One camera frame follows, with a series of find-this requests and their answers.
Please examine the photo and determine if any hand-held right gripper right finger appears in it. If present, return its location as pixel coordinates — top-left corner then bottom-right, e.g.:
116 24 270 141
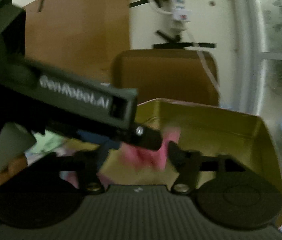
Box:
168 142 247 196

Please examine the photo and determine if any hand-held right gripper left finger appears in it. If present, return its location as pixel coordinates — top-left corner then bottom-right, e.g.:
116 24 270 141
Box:
31 144 110 196

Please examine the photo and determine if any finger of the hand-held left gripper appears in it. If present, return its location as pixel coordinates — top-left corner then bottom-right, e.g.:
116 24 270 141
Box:
77 129 122 150
130 124 163 151

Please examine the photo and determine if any pink soft ball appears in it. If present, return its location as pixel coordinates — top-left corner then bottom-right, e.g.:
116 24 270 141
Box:
120 126 181 173

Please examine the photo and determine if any pink tin box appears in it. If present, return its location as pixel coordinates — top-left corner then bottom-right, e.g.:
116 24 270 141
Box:
98 99 282 228

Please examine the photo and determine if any brown chair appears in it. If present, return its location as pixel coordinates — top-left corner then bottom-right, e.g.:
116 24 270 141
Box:
111 49 220 107

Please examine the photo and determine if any brown cardboard panel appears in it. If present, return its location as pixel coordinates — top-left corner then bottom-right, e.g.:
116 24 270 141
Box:
22 0 131 84

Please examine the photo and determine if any black tape strip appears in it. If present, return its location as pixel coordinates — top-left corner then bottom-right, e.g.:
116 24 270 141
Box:
152 42 216 50
38 0 50 13

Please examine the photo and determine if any white plug adapter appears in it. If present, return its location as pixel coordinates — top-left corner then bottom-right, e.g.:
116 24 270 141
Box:
170 0 192 38

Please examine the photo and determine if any white cable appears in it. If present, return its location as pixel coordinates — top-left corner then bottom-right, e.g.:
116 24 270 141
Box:
197 51 220 89

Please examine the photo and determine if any white window frame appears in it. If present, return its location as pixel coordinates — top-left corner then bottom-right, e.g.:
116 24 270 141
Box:
227 0 282 117

